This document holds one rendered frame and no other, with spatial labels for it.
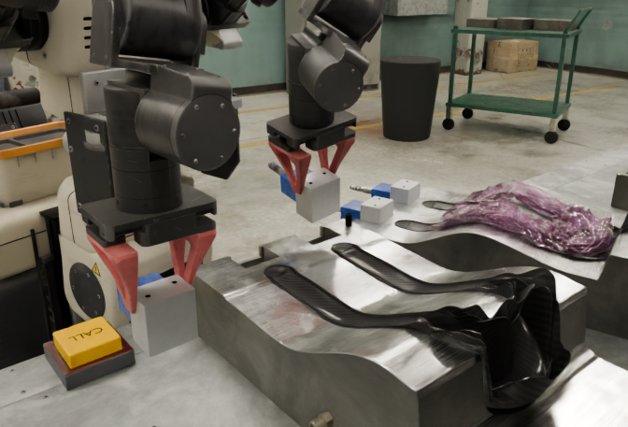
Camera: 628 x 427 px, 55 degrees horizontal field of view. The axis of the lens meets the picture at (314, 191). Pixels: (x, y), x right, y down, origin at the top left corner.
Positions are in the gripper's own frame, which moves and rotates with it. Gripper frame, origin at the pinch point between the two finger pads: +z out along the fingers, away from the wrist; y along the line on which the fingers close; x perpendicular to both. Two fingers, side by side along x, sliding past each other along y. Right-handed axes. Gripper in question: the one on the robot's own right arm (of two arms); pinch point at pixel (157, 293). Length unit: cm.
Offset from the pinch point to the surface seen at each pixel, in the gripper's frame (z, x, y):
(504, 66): 80, 423, 701
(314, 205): 0.2, 9.6, 26.8
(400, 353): 1.5, -19.2, 12.5
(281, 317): 6.7, -1.6, 13.1
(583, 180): 14, 13, 108
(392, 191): 7, 21, 54
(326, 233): 6.8, 13.0, 32.0
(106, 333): 11.6, 14.9, -0.3
